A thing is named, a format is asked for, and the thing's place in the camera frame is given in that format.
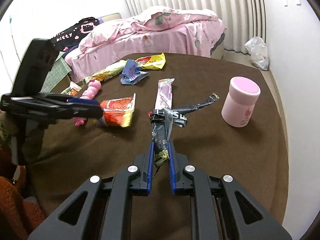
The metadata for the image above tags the red orange snack wrapper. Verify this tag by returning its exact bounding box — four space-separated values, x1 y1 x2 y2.
96 93 136 128

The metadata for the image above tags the black foil wrapper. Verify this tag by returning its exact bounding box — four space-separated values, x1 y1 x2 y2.
149 93 220 167

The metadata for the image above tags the yellow noodle packet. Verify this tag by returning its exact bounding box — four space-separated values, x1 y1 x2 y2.
83 60 127 84

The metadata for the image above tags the blue white packet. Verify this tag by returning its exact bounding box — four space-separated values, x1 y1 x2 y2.
120 60 149 85

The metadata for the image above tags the pink ice bar wrapper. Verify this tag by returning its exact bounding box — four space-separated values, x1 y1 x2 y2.
155 78 175 110

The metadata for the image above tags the yellow red chip bag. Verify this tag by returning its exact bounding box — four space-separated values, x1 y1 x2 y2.
135 53 166 70

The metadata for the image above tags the yellow-lined trash bin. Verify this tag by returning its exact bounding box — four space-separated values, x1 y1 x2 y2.
61 81 81 96

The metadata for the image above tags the left hand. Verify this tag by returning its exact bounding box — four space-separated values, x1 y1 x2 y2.
1 111 18 153

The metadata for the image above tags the pink caterpillar toy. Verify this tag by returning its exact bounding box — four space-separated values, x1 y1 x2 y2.
74 79 101 127

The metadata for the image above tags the green checked cloth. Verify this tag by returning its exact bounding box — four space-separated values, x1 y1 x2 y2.
41 52 72 93

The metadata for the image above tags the black Hello Kitty pillow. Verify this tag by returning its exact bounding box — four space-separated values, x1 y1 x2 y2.
50 17 101 52

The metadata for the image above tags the pink cylindrical bottle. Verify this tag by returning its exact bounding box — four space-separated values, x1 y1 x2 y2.
221 76 260 128

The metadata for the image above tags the beige headboard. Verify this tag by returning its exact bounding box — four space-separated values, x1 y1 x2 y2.
101 12 122 22

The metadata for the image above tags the pink floral duvet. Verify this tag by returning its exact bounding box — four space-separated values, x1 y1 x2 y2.
79 5 219 53

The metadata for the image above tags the bed with pink sheet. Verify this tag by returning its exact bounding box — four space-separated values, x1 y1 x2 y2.
65 19 227 82

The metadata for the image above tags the white plastic bag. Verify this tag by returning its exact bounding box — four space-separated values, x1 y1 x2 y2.
245 36 269 71

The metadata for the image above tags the white striped curtain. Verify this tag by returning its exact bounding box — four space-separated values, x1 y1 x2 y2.
126 0 266 53

